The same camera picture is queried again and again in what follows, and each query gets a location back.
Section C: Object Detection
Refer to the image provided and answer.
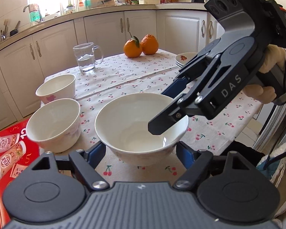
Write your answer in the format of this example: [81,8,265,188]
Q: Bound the orange with leaf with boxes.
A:
[123,33,142,58]

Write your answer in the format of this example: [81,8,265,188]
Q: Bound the white bowl pink flowers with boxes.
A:
[26,98,80,153]
[35,74,76,104]

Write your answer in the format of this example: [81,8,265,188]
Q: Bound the teal bottle on counter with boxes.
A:
[84,0,91,9]

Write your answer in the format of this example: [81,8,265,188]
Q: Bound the white plate with fruit print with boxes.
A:
[175,52,197,68]

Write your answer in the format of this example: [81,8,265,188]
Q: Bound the bumpy orange behind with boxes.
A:
[140,34,158,55]

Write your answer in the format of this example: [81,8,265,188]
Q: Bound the red printed carton box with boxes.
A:
[0,120,40,228]

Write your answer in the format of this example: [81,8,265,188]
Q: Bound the glass mug with water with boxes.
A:
[73,42,104,73]

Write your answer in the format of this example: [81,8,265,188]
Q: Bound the white tray on counter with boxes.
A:
[138,0,161,5]

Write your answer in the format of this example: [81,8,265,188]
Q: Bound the white bowl camera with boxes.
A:
[94,93,189,166]

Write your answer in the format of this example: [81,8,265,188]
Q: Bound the white gloved right hand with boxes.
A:
[243,43,286,105]

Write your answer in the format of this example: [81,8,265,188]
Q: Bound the white kitchen cabinets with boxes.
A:
[0,8,224,130]

